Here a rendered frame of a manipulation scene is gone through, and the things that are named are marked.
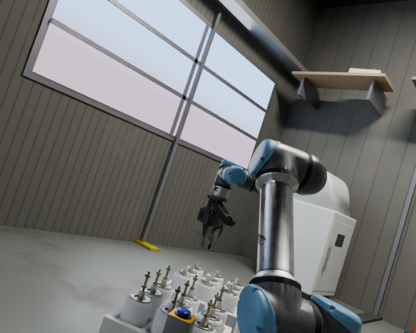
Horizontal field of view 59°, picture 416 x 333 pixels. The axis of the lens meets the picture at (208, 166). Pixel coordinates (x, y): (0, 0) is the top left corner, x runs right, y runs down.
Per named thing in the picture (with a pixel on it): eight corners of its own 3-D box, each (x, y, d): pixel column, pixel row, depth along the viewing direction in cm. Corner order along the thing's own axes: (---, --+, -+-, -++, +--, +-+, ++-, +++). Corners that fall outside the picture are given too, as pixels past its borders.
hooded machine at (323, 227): (333, 301, 375) (368, 185, 382) (311, 302, 333) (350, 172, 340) (280, 277, 417) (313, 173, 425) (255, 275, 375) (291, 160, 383)
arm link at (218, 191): (234, 191, 150) (220, 186, 145) (231, 202, 150) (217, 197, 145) (222, 187, 156) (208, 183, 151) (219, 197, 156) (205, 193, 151)
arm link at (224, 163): (224, 158, 146) (219, 158, 154) (216, 185, 145) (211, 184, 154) (242, 164, 148) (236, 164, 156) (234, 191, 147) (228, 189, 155)
